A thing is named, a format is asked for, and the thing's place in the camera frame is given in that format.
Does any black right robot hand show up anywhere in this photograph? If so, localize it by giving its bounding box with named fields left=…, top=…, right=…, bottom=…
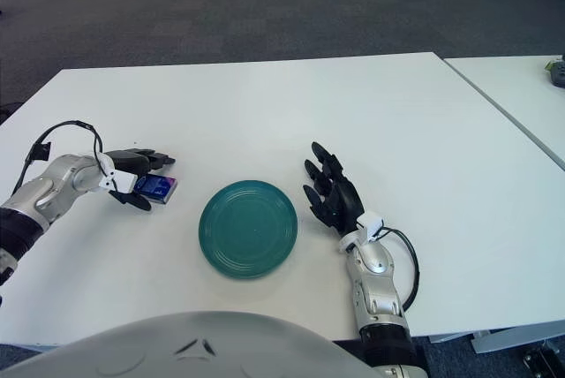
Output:
left=302, top=141, right=365, bottom=234

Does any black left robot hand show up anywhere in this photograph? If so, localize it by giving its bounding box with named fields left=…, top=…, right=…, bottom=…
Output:
left=102, top=146, right=177, bottom=212

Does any blue gum pack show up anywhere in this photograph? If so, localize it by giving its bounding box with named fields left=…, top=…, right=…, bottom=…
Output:
left=133, top=174, right=178, bottom=206

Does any round green plate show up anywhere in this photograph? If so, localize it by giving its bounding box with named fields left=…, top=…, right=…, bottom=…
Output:
left=198, top=179, right=299, bottom=281

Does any grey robot torso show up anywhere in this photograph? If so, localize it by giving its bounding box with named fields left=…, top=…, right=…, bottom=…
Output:
left=0, top=310, right=385, bottom=378

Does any grey green device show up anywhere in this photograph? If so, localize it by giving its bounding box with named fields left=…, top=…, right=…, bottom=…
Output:
left=545, top=54, right=565, bottom=87

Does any black wheeled base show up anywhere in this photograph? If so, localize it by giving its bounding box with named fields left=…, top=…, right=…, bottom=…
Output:
left=523, top=342, right=557, bottom=370

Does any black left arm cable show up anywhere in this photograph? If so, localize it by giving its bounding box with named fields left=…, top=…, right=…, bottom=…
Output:
left=12, top=120, right=117, bottom=196

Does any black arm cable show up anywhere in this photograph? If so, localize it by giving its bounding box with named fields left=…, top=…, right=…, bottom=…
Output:
left=381, top=226, right=419, bottom=313
left=12, top=120, right=117, bottom=196

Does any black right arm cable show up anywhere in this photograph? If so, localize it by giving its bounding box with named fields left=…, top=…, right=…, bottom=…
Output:
left=381, top=226, right=419, bottom=313

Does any grey table frame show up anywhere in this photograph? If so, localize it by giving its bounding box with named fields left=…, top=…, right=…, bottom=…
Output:
left=430, top=319, right=565, bottom=355

